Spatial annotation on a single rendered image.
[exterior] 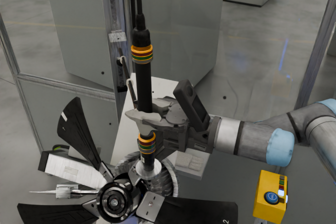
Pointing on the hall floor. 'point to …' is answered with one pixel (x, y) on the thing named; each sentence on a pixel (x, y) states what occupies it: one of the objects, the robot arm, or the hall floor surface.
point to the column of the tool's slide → (119, 98)
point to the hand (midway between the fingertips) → (134, 105)
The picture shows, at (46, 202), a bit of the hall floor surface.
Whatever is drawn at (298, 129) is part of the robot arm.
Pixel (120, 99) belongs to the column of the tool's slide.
